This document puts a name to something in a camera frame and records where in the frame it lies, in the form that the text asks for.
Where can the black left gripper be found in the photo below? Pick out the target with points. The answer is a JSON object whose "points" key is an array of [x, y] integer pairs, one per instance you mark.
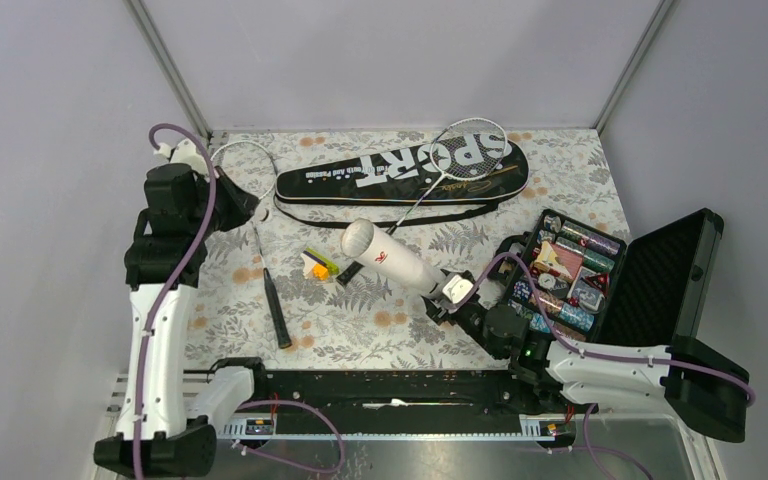
{"points": [[242, 208]]}

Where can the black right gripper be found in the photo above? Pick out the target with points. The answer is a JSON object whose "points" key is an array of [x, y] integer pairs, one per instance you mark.
{"points": [[440, 315]]}

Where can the white shuttlecock tube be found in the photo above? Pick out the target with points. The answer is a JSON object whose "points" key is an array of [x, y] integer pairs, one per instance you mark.
{"points": [[373, 248]]}

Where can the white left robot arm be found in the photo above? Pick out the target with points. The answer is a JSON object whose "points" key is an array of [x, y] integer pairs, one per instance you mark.
{"points": [[158, 435]]}

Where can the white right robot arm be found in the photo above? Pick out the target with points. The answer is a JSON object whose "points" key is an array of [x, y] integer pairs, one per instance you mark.
{"points": [[706, 390]]}

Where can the white racket on left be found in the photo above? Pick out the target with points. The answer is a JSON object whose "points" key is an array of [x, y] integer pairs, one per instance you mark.
{"points": [[261, 214]]}

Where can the yellow orange small toy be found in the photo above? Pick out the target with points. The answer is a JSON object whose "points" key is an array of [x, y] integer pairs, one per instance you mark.
{"points": [[317, 266]]}

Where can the black poker chip case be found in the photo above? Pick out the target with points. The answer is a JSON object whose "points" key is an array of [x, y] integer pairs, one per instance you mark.
{"points": [[592, 286]]}

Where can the black racket bag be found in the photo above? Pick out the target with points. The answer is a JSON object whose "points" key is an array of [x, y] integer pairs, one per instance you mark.
{"points": [[398, 178]]}

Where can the white racket on bag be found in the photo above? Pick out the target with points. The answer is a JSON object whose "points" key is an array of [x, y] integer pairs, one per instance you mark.
{"points": [[466, 150]]}

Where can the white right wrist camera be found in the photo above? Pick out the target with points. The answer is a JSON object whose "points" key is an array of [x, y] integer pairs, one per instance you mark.
{"points": [[456, 288]]}

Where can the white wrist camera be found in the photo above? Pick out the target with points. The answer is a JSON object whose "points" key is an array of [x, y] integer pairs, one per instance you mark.
{"points": [[184, 152], [456, 288]]}

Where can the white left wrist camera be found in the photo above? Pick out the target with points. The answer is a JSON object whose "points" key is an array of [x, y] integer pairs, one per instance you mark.
{"points": [[184, 152]]}

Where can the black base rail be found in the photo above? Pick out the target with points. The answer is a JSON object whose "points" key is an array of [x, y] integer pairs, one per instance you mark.
{"points": [[379, 404]]}

